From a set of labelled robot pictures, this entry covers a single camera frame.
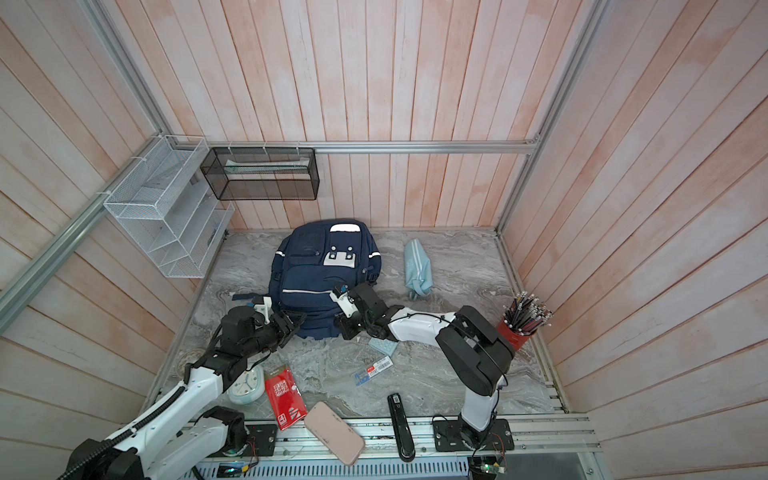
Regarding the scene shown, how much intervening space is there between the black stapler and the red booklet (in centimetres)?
23

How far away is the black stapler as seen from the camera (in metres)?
0.70

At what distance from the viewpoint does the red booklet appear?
30.6 inches
